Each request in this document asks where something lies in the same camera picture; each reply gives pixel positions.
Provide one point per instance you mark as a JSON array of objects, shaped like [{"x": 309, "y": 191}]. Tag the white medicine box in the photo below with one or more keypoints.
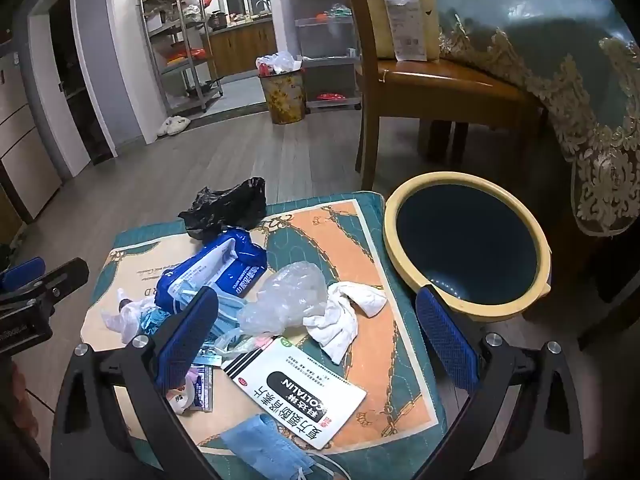
[{"x": 300, "y": 400}]

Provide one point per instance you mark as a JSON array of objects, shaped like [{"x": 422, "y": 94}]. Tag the grey plastic shelf unit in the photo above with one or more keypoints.
[{"x": 325, "y": 35}]

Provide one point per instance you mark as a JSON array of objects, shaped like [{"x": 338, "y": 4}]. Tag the white slipper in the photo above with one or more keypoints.
[
  {"x": 181, "y": 123},
  {"x": 165, "y": 128}
]

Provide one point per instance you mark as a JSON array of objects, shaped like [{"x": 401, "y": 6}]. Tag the blue face mask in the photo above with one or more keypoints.
[
  {"x": 230, "y": 310},
  {"x": 265, "y": 445}
]

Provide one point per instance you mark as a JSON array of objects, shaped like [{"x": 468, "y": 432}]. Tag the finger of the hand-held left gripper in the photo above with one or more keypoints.
[{"x": 60, "y": 275}]

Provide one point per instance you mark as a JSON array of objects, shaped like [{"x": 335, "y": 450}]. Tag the yellow rimmed dark bin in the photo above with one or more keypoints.
[{"x": 460, "y": 255}]

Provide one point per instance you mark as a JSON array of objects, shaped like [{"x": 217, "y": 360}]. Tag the flower printed trash can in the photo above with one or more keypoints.
[{"x": 285, "y": 100}]

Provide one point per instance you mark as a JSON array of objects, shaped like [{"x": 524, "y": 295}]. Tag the blue wet wipes packet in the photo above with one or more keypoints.
[{"x": 240, "y": 265}]

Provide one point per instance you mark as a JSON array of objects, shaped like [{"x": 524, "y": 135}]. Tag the wooden chair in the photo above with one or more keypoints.
[{"x": 440, "y": 80}]

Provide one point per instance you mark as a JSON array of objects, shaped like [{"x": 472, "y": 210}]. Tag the white paper receipt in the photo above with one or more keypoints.
[{"x": 405, "y": 15}]

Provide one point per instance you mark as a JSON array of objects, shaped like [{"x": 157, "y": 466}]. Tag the dark cooking pot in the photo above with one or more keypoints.
[{"x": 218, "y": 20}]

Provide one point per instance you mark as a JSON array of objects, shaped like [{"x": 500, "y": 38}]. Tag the white drawer cabinet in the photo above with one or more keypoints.
[{"x": 20, "y": 150}]

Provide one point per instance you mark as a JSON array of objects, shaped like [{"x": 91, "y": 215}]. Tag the black plastic bag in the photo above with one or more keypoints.
[{"x": 225, "y": 207}]

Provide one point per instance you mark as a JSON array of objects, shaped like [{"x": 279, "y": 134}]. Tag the small blue sachet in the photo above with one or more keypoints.
[{"x": 206, "y": 385}]

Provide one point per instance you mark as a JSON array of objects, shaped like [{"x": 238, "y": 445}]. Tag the clear plastic bag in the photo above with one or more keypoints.
[{"x": 285, "y": 295}]

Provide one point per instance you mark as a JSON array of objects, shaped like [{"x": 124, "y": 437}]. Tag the teal orange printed seat cushion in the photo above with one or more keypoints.
[{"x": 320, "y": 240}]

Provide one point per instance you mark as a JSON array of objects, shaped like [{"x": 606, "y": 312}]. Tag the open metal shelf rack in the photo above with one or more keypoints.
[{"x": 172, "y": 25}]

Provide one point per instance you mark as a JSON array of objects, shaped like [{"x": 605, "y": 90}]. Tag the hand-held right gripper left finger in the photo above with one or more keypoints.
[{"x": 186, "y": 335}]

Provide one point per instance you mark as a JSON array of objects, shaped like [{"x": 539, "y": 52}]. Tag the wooden kitchen cabinet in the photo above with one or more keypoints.
[{"x": 245, "y": 50}]

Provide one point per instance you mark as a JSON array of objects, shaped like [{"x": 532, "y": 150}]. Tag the brown paper bag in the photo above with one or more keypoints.
[{"x": 431, "y": 0}]

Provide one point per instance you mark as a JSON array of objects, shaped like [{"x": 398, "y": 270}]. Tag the white plastic bin liner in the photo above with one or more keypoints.
[{"x": 277, "y": 62}]

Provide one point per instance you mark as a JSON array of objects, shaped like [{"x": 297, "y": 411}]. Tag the person's left forearm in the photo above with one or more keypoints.
[{"x": 17, "y": 390}]

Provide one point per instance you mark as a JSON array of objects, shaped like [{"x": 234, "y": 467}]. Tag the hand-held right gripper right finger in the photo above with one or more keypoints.
[{"x": 445, "y": 340}]

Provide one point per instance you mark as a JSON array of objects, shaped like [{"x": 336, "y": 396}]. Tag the white wrapper with red print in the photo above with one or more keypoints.
[{"x": 181, "y": 400}]

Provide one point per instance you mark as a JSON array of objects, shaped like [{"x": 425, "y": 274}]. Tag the white crumpled cloth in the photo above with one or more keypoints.
[{"x": 335, "y": 325}]

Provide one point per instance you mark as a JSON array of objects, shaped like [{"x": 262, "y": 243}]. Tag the white crumpled plastic wrapper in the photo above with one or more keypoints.
[{"x": 125, "y": 317}]

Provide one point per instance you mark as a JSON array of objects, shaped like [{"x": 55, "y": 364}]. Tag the teal crumpled wrapper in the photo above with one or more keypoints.
[{"x": 152, "y": 319}]

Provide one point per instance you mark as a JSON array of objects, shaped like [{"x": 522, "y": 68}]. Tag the orange plastic bag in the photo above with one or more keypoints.
[{"x": 187, "y": 54}]

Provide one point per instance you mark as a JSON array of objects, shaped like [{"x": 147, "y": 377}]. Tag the teal lace trimmed tablecloth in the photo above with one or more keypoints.
[{"x": 550, "y": 35}]

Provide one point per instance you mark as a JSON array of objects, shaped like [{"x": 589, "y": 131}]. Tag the red packet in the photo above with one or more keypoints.
[{"x": 330, "y": 96}]

